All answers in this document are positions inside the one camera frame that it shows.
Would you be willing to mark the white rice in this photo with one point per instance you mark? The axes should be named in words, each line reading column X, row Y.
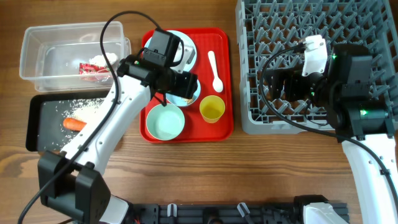
column 85, row 112

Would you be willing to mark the green bowl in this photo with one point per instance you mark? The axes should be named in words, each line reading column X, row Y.
column 165, row 122

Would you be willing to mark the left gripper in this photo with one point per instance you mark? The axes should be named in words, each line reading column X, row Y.
column 188, row 86

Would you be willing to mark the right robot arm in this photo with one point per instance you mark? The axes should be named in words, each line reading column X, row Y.
column 339, row 82

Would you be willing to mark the light blue bowl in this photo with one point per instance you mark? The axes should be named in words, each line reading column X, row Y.
column 177, row 101

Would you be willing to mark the red snack wrapper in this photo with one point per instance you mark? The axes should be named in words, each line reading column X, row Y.
column 94, row 73

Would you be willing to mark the orange carrot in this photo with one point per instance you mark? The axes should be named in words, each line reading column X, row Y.
column 73, row 124

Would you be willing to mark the red serving tray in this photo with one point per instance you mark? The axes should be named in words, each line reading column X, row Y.
column 196, row 129

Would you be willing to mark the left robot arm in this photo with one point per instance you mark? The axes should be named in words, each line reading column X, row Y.
column 71, row 182

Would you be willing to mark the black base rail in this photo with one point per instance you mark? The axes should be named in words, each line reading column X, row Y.
column 202, row 214

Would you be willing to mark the black tray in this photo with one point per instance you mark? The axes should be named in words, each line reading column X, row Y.
column 34, row 111

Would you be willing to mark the white tissue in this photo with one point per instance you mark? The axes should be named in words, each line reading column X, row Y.
column 100, row 61

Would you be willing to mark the clear plastic bin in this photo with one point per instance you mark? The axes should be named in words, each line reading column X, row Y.
column 51, row 56

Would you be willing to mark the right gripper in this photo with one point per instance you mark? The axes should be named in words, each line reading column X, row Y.
column 277, row 83

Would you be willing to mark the yellow cup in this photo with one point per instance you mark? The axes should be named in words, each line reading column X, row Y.
column 212, row 108

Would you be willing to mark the white plastic spoon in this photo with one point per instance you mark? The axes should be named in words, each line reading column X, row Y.
column 217, row 83

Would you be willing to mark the brown food scrap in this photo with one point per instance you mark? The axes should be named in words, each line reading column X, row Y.
column 188, row 101

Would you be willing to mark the grey dishwasher rack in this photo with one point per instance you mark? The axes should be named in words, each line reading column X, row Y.
column 265, row 27

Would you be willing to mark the light blue plate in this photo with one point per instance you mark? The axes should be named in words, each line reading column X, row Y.
column 189, row 50

